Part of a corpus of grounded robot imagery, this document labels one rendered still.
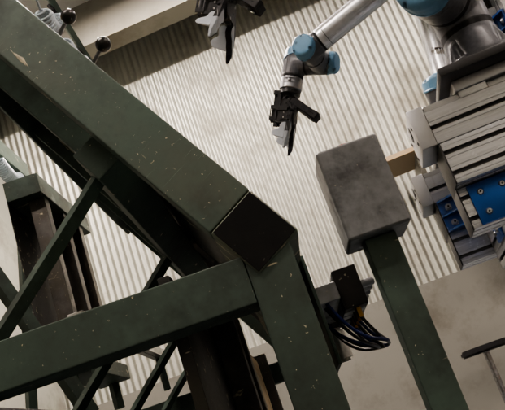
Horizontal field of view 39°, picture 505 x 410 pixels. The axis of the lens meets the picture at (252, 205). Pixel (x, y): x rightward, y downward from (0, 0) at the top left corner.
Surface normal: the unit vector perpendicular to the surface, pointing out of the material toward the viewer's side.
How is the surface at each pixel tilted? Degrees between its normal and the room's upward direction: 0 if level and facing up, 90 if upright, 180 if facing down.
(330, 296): 90
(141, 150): 90
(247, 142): 90
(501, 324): 90
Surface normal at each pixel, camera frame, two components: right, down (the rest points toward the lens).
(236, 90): -0.22, -0.24
